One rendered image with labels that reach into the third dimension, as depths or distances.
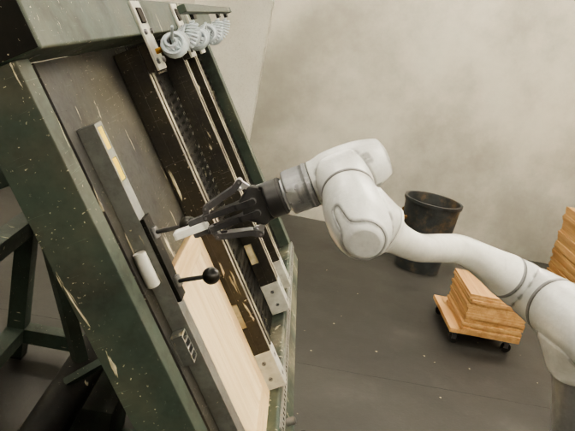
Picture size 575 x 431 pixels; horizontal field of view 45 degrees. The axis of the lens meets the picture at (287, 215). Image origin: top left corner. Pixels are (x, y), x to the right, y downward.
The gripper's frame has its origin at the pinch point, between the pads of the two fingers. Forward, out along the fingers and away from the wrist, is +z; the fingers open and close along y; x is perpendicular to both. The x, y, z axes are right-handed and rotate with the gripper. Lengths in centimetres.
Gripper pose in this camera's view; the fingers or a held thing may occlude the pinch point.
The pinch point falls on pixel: (191, 229)
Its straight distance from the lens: 141.1
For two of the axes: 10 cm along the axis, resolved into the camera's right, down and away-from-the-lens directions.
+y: 3.7, 9.0, 2.5
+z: -9.3, 3.5, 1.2
